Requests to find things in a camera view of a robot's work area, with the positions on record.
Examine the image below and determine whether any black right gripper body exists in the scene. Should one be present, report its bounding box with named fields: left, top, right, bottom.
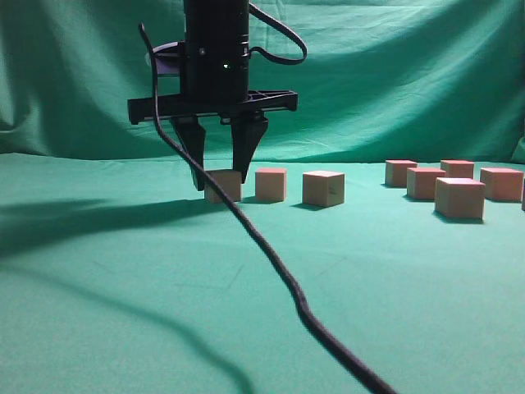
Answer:
left=127, top=39, right=299, bottom=126

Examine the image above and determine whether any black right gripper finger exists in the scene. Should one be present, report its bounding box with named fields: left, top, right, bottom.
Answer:
left=231, top=111, right=269, bottom=183
left=170, top=116, right=206, bottom=168

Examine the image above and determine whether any black braided cable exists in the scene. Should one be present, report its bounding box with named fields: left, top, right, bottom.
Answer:
left=139, top=23, right=398, bottom=394

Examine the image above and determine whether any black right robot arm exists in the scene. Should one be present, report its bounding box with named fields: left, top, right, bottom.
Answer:
left=127, top=1, right=307, bottom=177

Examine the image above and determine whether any placed pink cube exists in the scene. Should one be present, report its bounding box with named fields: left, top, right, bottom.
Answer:
left=302, top=170, right=345, bottom=207
left=255, top=167, right=287, bottom=202

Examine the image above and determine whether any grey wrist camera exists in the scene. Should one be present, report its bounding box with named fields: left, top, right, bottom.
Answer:
left=153, top=42, right=180, bottom=76

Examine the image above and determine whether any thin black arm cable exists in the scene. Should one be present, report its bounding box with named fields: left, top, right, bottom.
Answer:
left=248, top=2, right=308, bottom=66

